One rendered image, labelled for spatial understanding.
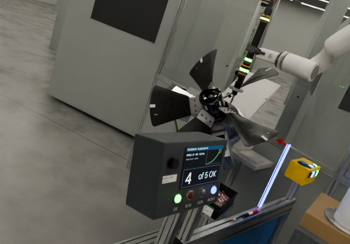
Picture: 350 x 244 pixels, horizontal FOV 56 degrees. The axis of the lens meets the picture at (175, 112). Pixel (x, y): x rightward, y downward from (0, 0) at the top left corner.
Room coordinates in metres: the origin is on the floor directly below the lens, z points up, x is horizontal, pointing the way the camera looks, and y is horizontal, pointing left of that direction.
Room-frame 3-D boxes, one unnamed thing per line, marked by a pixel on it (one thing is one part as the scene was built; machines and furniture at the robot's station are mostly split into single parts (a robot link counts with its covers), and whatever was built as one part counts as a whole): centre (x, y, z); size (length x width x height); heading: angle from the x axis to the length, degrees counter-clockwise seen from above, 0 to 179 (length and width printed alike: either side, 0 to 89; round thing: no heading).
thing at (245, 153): (1.98, -0.55, 0.87); 0.15 x 0.09 x 0.02; 54
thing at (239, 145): (2.16, -0.47, 0.92); 0.17 x 0.16 x 0.11; 139
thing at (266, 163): (2.09, -0.51, 0.85); 0.36 x 0.24 x 0.03; 49
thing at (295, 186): (1.58, -0.71, 0.92); 0.03 x 0.03 x 0.12; 49
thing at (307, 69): (1.43, -0.44, 1.50); 0.13 x 0.09 x 0.08; 50
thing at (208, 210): (1.34, -0.28, 0.85); 0.22 x 0.17 x 0.07; 154
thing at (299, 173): (1.58, -0.71, 1.02); 0.16 x 0.10 x 0.11; 139
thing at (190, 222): (0.96, -0.17, 0.96); 0.03 x 0.03 x 0.20; 49
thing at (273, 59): (1.52, -0.32, 1.50); 0.11 x 0.10 x 0.07; 50
